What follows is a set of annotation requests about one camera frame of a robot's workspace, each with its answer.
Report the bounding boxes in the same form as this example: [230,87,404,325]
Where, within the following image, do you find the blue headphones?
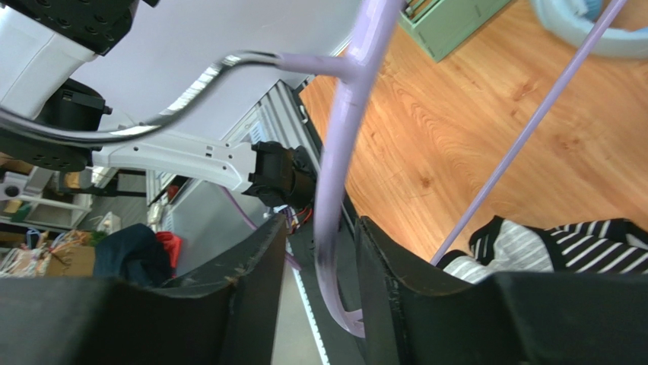
[530,0,647,59]

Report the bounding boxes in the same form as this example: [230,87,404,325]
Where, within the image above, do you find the green file organizer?
[399,0,510,62]

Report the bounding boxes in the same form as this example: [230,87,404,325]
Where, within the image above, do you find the lavender hanger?
[0,0,629,339]

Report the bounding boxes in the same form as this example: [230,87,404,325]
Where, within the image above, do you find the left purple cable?
[220,184,305,271]

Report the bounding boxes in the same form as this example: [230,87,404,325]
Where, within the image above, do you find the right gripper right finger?
[355,217,647,364]

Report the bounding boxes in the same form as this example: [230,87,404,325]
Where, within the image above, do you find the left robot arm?
[1,1,316,208]

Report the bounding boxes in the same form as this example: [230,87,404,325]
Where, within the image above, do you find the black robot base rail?
[222,81,370,365]

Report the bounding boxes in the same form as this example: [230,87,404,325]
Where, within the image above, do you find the black white striped tank top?
[436,216,647,284]

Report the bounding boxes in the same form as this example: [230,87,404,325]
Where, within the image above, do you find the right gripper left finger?
[1,215,287,364]

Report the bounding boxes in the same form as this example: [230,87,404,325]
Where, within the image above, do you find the dark blue cloth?
[93,224,173,287]

